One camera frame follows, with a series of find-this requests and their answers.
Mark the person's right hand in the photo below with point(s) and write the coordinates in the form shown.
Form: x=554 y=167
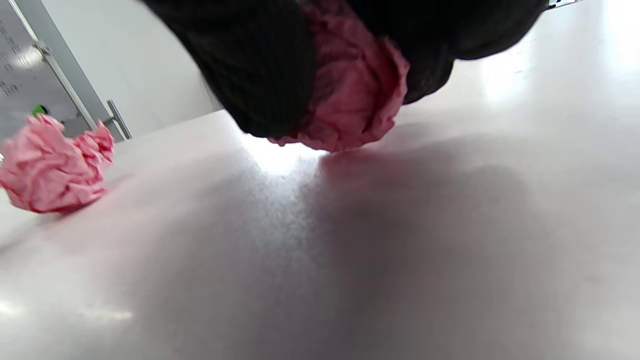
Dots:
x=250 y=60

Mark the pink paper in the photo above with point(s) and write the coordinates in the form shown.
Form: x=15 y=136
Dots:
x=350 y=90
x=50 y=165

